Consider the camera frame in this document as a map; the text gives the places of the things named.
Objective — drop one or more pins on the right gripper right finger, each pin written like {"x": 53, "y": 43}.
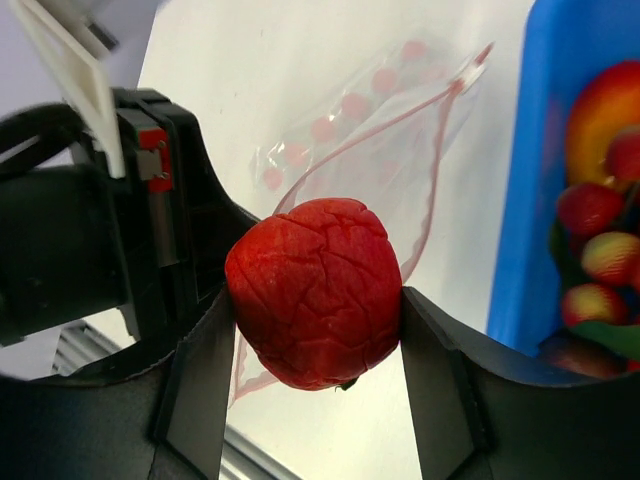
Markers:
{"x": 481, "y": 410}

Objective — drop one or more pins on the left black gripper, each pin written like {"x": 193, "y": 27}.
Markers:
{"x": 75, "y": 241}

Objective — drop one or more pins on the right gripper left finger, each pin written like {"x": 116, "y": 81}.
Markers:
{"x": 155, "y": 410}

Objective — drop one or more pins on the wrinkled red tomato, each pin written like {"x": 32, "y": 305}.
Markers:
{"x": 317, "y": 293}

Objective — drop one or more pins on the strawberry bunch with leaves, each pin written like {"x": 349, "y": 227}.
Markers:
{"x": 596, "y": 256}

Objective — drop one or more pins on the clear pink-dotted zip bag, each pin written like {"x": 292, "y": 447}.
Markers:
{"x": 378, "y": 140}

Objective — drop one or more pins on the red yellow mango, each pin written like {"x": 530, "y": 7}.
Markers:
{"x": 606, "y": 105}

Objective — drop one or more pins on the blue plastic bin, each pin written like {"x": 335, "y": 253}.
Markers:
{"x": 566, "y": 43}

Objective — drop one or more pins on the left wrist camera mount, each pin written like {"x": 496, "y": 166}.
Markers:
{"x": 79, "y": 75}

